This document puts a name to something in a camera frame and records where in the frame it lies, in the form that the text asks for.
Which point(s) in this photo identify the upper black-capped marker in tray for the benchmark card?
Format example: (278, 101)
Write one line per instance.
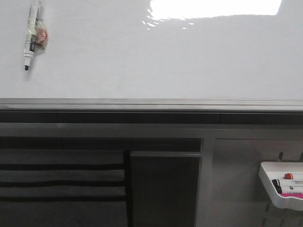
(287, 182)

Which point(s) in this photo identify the white whiteboard with aluminium frame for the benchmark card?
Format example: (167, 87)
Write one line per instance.
(179, 55)

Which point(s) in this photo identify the lower black-capped marker in tray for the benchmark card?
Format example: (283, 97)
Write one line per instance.
(289, 189)

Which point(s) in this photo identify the red-capped marker in tray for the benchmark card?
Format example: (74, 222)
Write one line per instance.
(293, 176)

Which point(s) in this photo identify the grey fabric organiser with black stripes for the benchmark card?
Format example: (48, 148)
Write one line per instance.
(65, 188)

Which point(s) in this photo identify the white black-tipped whiteboard marker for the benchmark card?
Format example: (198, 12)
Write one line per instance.
(31, 33)

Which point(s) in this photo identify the black-capped marker in tray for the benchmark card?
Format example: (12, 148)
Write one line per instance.
(289, 189)
(287, 182)

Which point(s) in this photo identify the pink marker in tray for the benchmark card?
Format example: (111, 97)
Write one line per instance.
(296, 195)

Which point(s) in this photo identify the white wavy-edged marker tray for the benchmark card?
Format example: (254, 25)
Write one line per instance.
(277, 170)

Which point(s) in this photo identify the red round magnet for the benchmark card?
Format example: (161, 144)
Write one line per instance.
(42, 36)

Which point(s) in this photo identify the dark grey panel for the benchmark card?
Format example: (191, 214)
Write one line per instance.
(164, 188)

